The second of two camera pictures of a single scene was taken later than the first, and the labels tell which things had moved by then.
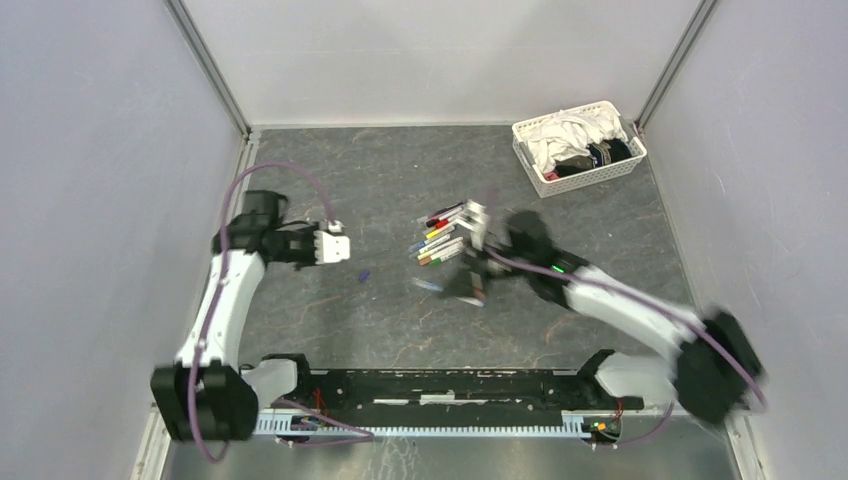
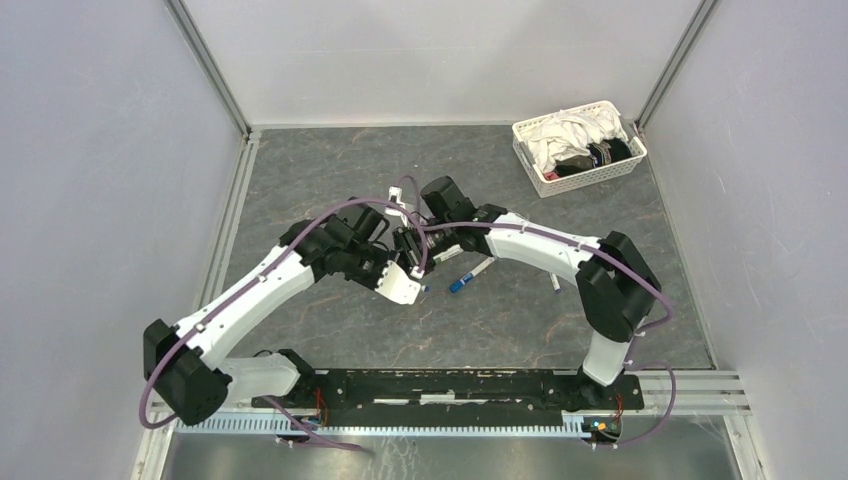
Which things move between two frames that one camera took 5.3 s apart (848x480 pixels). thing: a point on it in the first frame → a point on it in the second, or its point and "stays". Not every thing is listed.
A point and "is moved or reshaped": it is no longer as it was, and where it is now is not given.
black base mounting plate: (455, 394) stays
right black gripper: (471, 264) → (405, 244)
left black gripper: (307, 264) → (372, 283)
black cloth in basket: (603, 152) stays
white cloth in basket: (569, 134) stays
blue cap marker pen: (471, 301) is moved or reshaped
